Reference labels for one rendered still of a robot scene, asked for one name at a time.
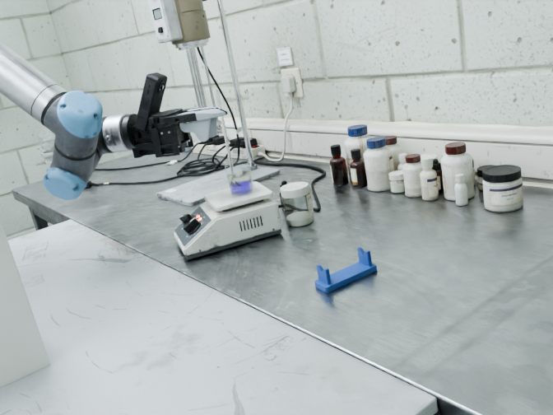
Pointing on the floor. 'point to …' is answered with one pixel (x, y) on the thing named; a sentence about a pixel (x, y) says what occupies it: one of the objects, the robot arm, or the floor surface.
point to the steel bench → (496, 223)
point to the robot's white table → (174, 344)
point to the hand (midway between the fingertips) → (219, 109)
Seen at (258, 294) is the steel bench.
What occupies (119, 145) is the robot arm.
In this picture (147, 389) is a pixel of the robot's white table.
